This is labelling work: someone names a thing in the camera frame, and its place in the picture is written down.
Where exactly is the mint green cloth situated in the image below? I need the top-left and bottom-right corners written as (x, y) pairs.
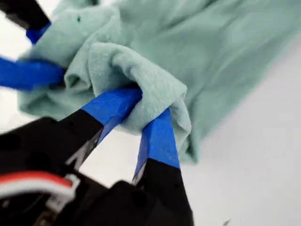
top-left (17, 0), bottom-right (301, 163)

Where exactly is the red white black wire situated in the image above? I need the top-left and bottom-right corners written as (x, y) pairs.
top-left (0, 171), bottom-right (80, 205)

